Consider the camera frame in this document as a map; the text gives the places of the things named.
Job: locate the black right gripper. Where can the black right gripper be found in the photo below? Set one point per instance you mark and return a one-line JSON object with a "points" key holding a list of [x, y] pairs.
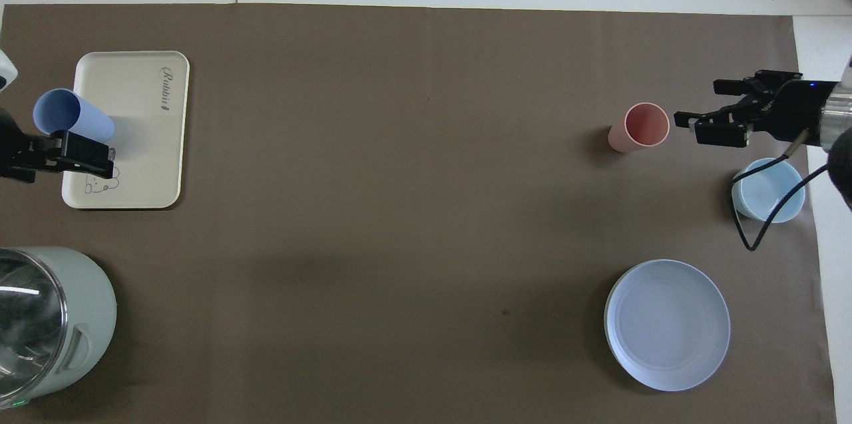
{"points": [[795, 111]]}

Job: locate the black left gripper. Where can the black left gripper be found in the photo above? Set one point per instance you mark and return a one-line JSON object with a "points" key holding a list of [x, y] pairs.
{"points": [[20, 154]]}

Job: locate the blue ribbed cup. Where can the blue ribbed cup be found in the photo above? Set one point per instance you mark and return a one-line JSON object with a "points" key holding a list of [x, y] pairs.
{"points": [[73, 118]]}

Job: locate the pink cup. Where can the pink cup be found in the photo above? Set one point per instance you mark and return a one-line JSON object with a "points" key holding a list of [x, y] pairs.
{"points": [[642, 126]]}

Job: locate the cream tray with rabbit print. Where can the cream tray with rabbit print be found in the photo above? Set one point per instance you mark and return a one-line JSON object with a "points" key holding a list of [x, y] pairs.
{"points": [[146, 144]]}

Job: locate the light blue bowl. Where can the light blue bowl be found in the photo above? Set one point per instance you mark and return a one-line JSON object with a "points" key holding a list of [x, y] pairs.
{"points": [[772, 188]]}

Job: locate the pale green cooking pot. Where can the pale green cooking pot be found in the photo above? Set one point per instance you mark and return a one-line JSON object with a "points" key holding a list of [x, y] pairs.
{"points": [[90, 317]]}

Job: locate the glass pot lid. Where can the glass pot lid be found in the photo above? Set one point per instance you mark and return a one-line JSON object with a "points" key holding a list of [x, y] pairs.
{"points": [[26, 324]]}

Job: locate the blue plate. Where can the blue plate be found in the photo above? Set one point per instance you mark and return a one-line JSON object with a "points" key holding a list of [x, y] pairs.
{"points": [[669, 324]]}

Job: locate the brown table mat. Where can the brown table mat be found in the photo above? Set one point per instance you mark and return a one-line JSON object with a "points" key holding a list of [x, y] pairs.
{"points": [[399, 211]]}

